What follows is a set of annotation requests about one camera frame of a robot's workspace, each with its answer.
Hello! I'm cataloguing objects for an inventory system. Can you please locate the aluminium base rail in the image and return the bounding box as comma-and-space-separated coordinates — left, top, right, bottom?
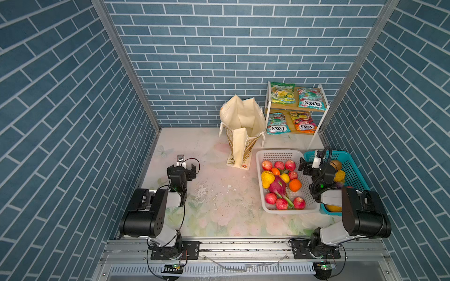
93, 237, 401, 281

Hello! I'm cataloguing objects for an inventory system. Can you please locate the teal plastic basket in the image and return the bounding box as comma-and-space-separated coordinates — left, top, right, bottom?
304, 150, 370, 217

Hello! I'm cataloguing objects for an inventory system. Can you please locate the red apple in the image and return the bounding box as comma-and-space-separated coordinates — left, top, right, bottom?
293, 197, 306, 210
261, 160, 273, 171
288, 171, 298, 180
274, 161, 285, 170
264, 193, 278, 205
275, 199, 289, 210
285, 160, 296, 172

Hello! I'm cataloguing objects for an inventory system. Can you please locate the teal Fox's candy bag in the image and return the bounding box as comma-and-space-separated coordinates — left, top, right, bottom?
297, 87, 327, 111

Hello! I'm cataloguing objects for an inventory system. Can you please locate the pink dragon fruit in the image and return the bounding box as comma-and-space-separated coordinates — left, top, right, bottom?
268, 176, 294, 208

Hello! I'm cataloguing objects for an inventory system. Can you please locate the yellow bell pepper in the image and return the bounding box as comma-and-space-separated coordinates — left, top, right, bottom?
334, 170, 346, 182

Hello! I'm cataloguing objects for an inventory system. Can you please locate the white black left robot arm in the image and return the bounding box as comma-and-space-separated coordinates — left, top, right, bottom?
119, 155, 201, 252

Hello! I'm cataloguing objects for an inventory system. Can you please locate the cream canvas grocery bag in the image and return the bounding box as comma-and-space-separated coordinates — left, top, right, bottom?
219, 95, 266, 170

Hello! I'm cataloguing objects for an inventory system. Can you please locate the yellow mango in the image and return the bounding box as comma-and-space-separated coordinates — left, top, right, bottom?
261, 170, 275, 189

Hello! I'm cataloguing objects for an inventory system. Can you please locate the brown potato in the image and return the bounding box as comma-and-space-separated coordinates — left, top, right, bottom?
330, 159, 342, 170

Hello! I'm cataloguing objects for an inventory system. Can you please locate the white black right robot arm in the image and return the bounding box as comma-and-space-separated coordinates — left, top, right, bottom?
298, 147, 392, 256

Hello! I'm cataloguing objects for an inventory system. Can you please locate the orange Fox's candy bag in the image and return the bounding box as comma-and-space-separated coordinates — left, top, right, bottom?
289, 111, 317, 133

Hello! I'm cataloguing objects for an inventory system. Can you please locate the white plastic basket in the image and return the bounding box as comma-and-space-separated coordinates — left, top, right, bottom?
255, 149, 319, 215

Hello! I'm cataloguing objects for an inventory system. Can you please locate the small orange tangerine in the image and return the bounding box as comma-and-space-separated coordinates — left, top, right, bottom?
271, 167, 281, 176

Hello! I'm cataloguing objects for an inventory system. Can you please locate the large orange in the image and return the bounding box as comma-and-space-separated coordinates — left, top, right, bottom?
288, 179, 302, 193

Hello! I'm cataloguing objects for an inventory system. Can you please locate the yellow lemon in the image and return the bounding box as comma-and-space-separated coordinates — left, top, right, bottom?
280, 173, 290, 183

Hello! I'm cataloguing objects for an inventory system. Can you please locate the green yellow candy bag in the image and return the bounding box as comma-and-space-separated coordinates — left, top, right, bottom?
270, 82, 295, 105

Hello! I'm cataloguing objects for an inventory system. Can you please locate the green Fox's candy bag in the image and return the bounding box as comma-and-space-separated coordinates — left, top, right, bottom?
267, 113, 291, 135

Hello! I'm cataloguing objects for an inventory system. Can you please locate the white wooden two-tier shelf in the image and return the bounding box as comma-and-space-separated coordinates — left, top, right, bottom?
263, 81, 329, 151

